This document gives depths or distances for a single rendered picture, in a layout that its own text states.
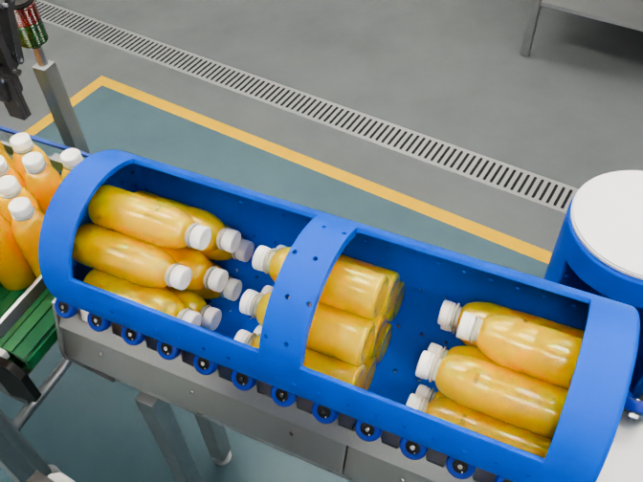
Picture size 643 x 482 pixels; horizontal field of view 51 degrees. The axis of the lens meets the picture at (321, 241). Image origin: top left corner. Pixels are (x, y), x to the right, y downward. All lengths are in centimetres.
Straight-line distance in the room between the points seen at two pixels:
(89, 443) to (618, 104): 263
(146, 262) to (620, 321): 69
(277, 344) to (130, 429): 136
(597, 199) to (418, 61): 226
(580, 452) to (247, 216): 67
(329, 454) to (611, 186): 73
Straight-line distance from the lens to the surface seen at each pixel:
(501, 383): 95
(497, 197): 283
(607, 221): 134
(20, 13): 160
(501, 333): 94
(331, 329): 98
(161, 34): 389
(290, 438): 121
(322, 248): 96
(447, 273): 111
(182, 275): 109
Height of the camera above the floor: 196
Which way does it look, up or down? 49 degrees down
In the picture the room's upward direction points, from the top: 3 degrees counter-clockwise
